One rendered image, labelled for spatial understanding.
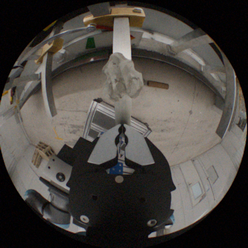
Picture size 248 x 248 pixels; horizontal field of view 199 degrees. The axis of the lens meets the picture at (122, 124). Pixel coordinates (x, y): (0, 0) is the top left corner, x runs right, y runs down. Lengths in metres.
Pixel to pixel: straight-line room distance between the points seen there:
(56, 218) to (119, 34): 0.61
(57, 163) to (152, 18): 0.73
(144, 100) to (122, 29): 0.95
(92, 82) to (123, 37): 0.96
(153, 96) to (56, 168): 1.14
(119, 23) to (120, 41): 0.06
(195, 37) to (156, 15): 0.25
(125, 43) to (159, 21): 0.39
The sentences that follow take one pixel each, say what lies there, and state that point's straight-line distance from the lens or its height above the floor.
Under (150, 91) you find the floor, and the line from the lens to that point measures 1.05.
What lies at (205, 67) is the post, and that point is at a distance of 0.54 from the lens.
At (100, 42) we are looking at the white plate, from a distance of 0.31.
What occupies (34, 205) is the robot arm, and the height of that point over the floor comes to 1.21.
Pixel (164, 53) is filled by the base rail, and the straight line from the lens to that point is 0.38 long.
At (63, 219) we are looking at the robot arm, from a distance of 0.47.
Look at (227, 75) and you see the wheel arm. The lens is 0.26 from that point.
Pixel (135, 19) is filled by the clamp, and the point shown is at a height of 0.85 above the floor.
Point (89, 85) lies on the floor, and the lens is 1.10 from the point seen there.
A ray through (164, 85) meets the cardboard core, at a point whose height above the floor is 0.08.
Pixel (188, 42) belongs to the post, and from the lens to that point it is 0.31.
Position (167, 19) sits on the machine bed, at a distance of 0.51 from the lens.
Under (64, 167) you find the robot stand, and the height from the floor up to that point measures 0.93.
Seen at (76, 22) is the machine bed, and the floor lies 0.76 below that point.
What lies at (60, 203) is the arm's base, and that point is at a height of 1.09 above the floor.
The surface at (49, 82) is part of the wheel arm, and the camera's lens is 0.29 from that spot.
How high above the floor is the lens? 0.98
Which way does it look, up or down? 60 degrees down
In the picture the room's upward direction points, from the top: 178 degrees counter-clockwise
